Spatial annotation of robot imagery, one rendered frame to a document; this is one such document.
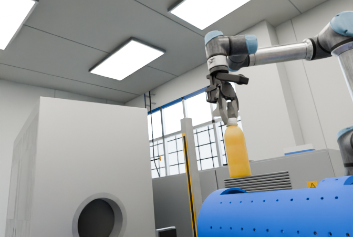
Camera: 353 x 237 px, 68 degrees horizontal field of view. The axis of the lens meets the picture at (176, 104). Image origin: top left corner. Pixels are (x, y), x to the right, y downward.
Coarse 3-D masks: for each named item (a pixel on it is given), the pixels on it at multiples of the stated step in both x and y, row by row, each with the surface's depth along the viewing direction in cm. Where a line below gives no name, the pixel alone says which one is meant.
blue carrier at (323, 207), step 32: (224, 192) 93; (256, 192) 79; (288, 192) 70; (320, 192) 63; (352, 192) 57; (224, 224) 80; (256, 224) 71; (288, 224) 64; (320, 224) 58; (352, 224) 53
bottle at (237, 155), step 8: (232, 128) 87; (240, 128) 88; (224, 136) 88; (232, 136) 86; (240, 136) 86; (232, 144) 85; (240, 144) 85; (232, 152) 84; (240, 152) 84; (232, 160) 84; (240, 160) 83; (248, 160) 85; (232, 168) 83; (240, 168) 82; (248, 168) 83; (232, 176) 83; (240, 176) 82
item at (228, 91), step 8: (216, 72) 96; (224, 72) 97; (216, 80) 96; (208, 88) 97; (216, 88) 94; (224, 88) 92; (232, 88) 95; (208, 96) 97; (224, 96) 92; (232, 96) 94
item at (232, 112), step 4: (228, 104) 96; (232, 104) 93; (236, 104) 94; (228, 108) 96; (232, 108) 93; (236, 108) 94; (228, 112) 96; (232, 112) 93; (236, 112) 93; (228, 116) 96; (232, 116) 93; (236, 116) 92
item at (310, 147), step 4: (308, 144) 228; (312, 144) 229; (284, 148) 239; (288, 148) 237; (292, 148) 235; (296, 148) 233; (300, 148) 231; (304, 148) 229; (308, 148) 227; (312, 148) 226; (284, 152) 238; (288, 152) 236; (292, 152) 234; (296, 152) 232; (300, 152) 230
